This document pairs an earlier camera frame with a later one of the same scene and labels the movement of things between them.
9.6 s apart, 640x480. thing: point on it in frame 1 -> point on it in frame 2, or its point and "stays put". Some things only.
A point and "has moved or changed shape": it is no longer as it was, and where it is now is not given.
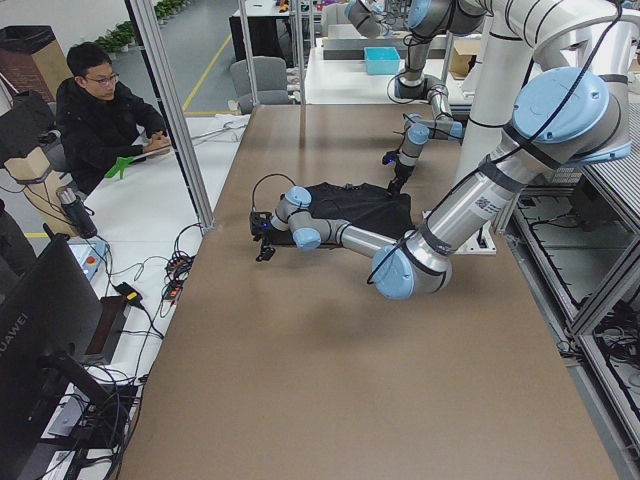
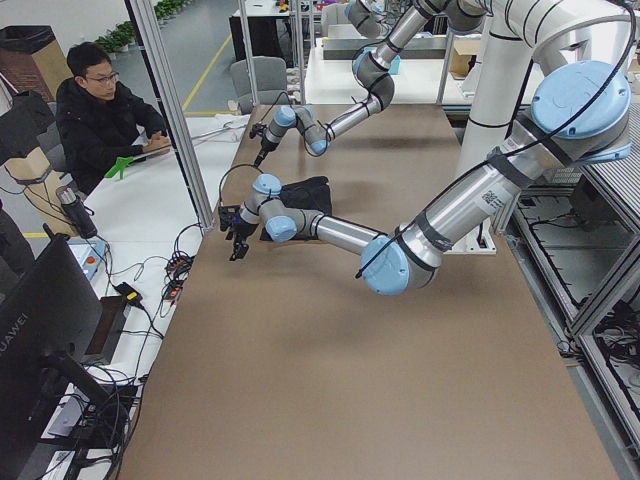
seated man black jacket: x=101 y=130 stays put
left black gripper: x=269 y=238 -> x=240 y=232
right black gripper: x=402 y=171 -> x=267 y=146
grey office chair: x=269 y=81 stays put
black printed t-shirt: x=362 y=205 has moved or changed shape
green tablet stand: x=119 y=167 stays put
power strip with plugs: x=177 y=270 stays put
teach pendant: x=89 y=254 stays put
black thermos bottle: x=78 y=212 stays put
